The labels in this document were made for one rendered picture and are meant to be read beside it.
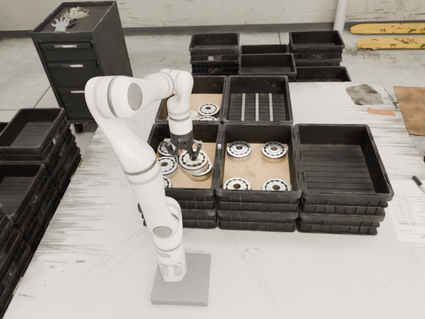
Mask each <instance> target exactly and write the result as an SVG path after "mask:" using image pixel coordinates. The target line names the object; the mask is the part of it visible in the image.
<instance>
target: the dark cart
mask: <svg viewBox="0 0 425 319"><path fill-rule="evenodd" d="M78 6H79V7H80V8H88V9H89V12H88V13H87V14H88V15H89V16H85V17H83V18H79V19H77V20H75V21H74V22H75V24H74V25H73V26H71V27H69V28H67V29H66V30H65V32H55V29H56V28H54V27H53V26H52V25H51V24H52V23H54V24H56V22H54V21H53V20H54V19H57V20H59V18H61V15H63V13H64V14H65V11H66V10H68V11H70V9H72V8H77V7H78ZM59 22H60V20H59ZM30 36H31V38H32V40H33V43H34V46H35V48H36V50H37V53H38V55H39V58H40V61H41V63H42V66H43V68H44V71H45V73H46V75H47V78H48V81H49V83H50V85H51V88H52V91H53V93H54V95H55V98H56V100H57V102H58V105H59V107H60V108H64V109H65V116H66V120H67V121H68V122H69V123H70V124H74V126H75V131H76V132H82V130H83V125H82V124H97V122H96V121H95V119H94V117H93V116H92V114H91V112H90V110H89V108H88V106H87V103H86V100H85V86H86V84H87V82H88V81H89V80H90V79H92V78H94V77H105V76H126V77H133V73H132V68H131V64H130V59H129V56H128V51H127V47H126V42H125V37H124V33H123V28H122V25H121V20H120V14H119V11H118V5H117V2H116V1H79V2H62V3H61V4H60V5H59V6H58V7H57V8H56V9H55V10H53V11H52V12H51V13H50V14H49V15H48V16H47V17H46V18H45V19H44V20H43V21H41V22H40V23H39V24H38V25H37V26H36V27H35V28H34V29H33V30H32V31H31V32H30Z"/></svg>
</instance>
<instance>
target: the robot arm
mask: <svg viewBox="0 0 425 319"><path fill-rule="evenodd" d="M193 84H194V80H193V77H192V75H191V74H190V73H189V72H186V71H182V70H173V69H162V70H161V71H159V72H158V73H153V74H150V75H148V76H146V77H144V78H133V77H126V76H105V77H94V78H92V79H90V80H89V81H88V82H87V84H86V86H85V100H86V103H87V106H88V108H89V110H90V112H91V114H92V116H93V117H94V119H95V121H96V122H97V124H98V126H99V127H100V129H101V130H102V132H103V133H104V135H105V136H106V138H107V140H108V141H109V143H110V145H111V147H112V149H113V151H114V153H115V155H116V157H117V159H118V161H119V162H120V165H121V168H122V170H123V172H124V174H125V177H126V179H127V180H128V182H129V184H130V186H131V188H132V190H133V192H134V194H135V197H136V198H137V201H138V202H139V205H140V207H141V209H142V212H143V214H144V218H145V222H146V224H147V228H148V229H149V231H150V233H151V234H152V235H153V239H154V245H155V248H156V254H157V259H158V263H159V267H160V271H161V275H162V277H163V278H164V281H165V282H177V281H182V279H183V277H184V276H185V274H186V272H187V263H186V258H185V249H184V244H183V225H182V213H181V208H180V205H179V204H178V202H177V201H175V200H174V199H173V198H171V197H166V196H165V191H164V180H163V173H162V170H161V166H160V164H159V161H158V159H157V156H156V154H155V152H154V150H153V148H151V147H150V145H148V143H146V141H145V140H143V139H142V138H141V137H140V136H139V135H137V134H136V133H135V132H134V131H133V130H132V129H131V128H130V127H129V126H128V125H127V124H126V122H125V121H124V118H130V117H133V116H135V115H136V114H138V113H139V112H141V111H142V110H143V109H144V108H146V107H147V106H148V105H150V104H151V103H153V102H155V101H158V100H161V99H164V98H166V97H169V96H171V95H172V94H179V96H173V97H171V98H169V99H168V102H167V107H168V116H169V130H170V135H171V138H170V139H167V138H165V139H164V142H163V145H164V146H165V148H166V150H167V152H168V154H169V155H174V157H175V162H176V163H177V165H179V157H180V153H178V152H179V150H182V149H183V150H186V151H187V153H188V154H189V156H190V160H192V161H193V160H195V157H198V155H199V152H200V149H201V147H202V142H203V141H202V140H200V141H196V140H195V138H194V135H193V128H192V120H195V119H197V118H198V112H196V111H191V110H190V96H191V92H192V87H193ZM171 143H172V145H174V146H175V150H173V148H172V146H171ZM193 144H195V146H196V148H197V149H196V151H194V150H193V147H192V146H193ZM194 156H195V157H194Z"/></svg>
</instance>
